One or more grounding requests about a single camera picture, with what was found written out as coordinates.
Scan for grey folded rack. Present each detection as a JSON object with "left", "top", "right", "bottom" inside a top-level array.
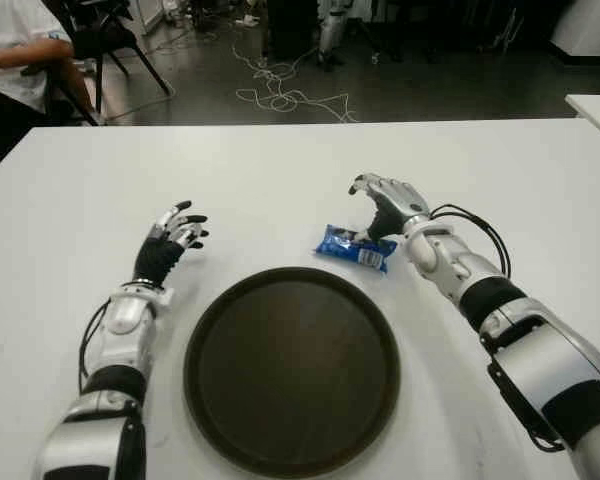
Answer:
[{"left": 479, "top": 4, "right": 525, "bottom": 51}]

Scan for black cabinet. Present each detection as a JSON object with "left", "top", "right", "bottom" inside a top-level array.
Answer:
[{"left": 267, "top": 0, "right": 326, "bottom": 61}]

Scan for black armrest chair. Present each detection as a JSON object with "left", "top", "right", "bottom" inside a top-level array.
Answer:
[{"left": 19, "top": 57, "right": 104, "bottom": 126}]

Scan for black left arm cable bundle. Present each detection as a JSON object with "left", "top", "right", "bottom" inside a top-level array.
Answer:
[{"left": 78, "top": 299, "right": 111, "bottom": 391}]

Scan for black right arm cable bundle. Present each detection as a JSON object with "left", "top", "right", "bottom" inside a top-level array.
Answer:
[{"left": 429, "top": 202, "right": 512, "bottom": 279}]

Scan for silver humanoid robot legs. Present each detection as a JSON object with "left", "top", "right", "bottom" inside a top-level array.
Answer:
[{"left": 317, "top": 0, "right": 354, "bottom": 71}]

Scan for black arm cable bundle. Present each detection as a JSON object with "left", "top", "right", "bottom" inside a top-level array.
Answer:
[
  {"left": 429, "top": 202, "right": 512, "bottom": 279},
  {"left": 78, "top": 299, "right": 111, "bottom": 391}
]

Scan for white pillar base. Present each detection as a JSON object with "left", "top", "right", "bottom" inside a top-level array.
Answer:
[{"left": 549, "top": 0, "right": 600, "bottom": 64}]

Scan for seated person in white shirt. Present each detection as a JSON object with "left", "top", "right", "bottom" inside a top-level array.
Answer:
[{"left": 0, "top": 0, "right": 96, "bottom": 166}]

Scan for black stand legs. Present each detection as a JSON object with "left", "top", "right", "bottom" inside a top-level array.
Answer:
[{"left": 354, "top": 0, "right": 441, "bottom": 64}]

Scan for black four-leg chair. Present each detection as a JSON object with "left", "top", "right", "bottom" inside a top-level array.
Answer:
[{"left": 42, "top": 0, "right": 174, "bottom": 126}]

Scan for blue Oreo cookie packet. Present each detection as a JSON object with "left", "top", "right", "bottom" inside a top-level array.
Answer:
[{"left": 310, "top": 223, "right": 397, "bottom": 274}]

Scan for white cabinet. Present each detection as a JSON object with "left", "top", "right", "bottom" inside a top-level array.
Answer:
[{"left": 137, "top": 0, "right": 169, "bottom": 36}]

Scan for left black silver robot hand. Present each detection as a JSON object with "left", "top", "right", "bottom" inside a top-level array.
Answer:
[{"left": 133, "top": 199, "right": 210, "bottom": 290}]

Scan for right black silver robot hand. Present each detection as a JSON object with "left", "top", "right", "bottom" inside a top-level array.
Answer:
[{"left": 348, "top": 172, "right": 431, "bottom": 246}]

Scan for tangled white floor cable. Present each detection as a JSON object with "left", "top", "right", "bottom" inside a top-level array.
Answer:
[{"left": 232, "top": 29, "right": 359, "bottom": 124}]

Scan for round dark brown tray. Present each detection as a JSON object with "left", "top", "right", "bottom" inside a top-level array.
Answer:
[{"left": 183, "top": 267, "right": 401, "bottom": 479}]

